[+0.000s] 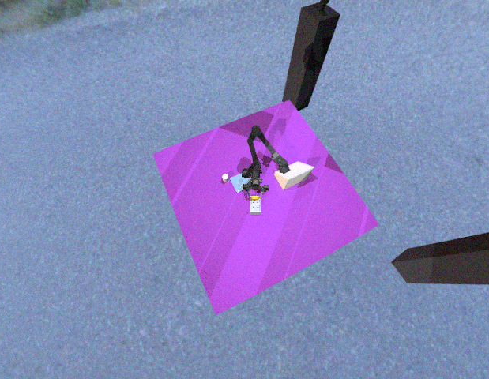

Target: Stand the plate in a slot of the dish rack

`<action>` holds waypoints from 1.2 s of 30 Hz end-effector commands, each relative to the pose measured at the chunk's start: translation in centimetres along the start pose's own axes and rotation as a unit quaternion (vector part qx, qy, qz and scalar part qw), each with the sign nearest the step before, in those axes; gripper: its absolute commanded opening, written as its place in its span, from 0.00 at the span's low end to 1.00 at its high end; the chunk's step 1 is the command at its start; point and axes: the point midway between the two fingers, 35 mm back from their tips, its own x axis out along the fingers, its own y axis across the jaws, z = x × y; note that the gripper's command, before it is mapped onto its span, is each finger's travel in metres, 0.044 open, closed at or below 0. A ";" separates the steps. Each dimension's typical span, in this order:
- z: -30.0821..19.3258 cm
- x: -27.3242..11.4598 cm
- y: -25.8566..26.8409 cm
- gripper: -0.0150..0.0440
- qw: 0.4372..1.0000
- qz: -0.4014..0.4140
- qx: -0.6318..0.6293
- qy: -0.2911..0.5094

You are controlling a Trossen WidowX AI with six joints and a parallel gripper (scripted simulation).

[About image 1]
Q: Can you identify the light blue flat panel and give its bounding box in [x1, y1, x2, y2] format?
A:
[230, 173, 252, 193]

